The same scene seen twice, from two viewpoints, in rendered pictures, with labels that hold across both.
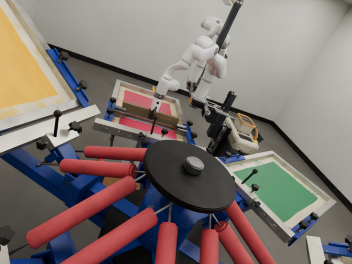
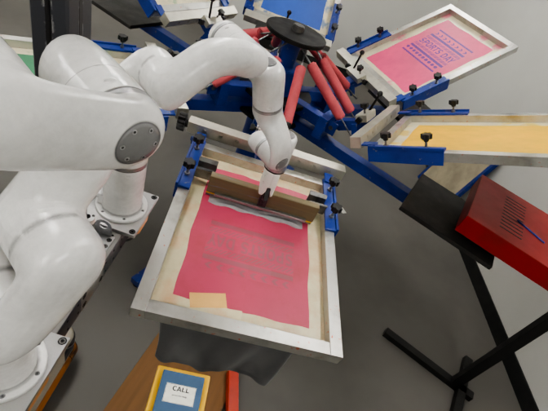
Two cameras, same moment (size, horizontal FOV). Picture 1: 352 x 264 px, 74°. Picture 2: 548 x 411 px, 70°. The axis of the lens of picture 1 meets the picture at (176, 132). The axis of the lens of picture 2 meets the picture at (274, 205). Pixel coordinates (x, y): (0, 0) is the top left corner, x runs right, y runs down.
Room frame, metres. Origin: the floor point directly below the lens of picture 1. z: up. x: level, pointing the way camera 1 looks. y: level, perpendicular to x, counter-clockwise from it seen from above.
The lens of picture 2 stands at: (2.56, 0.38, 1.91)
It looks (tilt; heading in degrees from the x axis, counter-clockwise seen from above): 40 degrees down; 186
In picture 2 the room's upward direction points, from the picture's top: 25 degrees clockwise
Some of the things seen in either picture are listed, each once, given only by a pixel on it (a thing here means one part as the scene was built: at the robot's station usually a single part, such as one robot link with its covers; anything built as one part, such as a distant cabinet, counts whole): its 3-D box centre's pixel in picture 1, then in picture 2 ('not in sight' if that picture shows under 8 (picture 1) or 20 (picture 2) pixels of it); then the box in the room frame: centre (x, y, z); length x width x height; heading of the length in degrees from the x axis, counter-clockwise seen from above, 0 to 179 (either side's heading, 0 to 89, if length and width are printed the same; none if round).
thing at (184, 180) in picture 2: (187, 137); (190, 165); (1.48, -0.09, 0.97); 0.30 x 0.05 x 0.07; 19
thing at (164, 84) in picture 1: (168, 86); (271, 147); (1.52, 0.18, 1.24); 0.15 x 0.10 x 0.11; 151
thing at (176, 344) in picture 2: not in sight; (224, 343); (1.89, 0.35, 0.74); 0.45 x 0.03 x 0.43; 109
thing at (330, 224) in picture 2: (108, 115); (327, 207); (1.30, 0.43, 0.97); 0.30 x 0.05 x 0.07; 19
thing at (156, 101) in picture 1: (156, 102); (271, 176); (1.49, 0.21, 1.12); 0.10 x 0.08 x 0.11; 19
